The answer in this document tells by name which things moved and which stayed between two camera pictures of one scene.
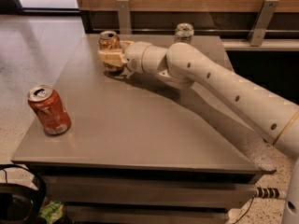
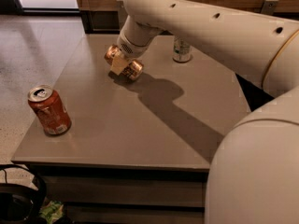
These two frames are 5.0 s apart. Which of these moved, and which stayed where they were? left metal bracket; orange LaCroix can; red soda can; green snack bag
Moved: orange LaCroix can
Stayed: left metal bracket; green snack bag; red soda can
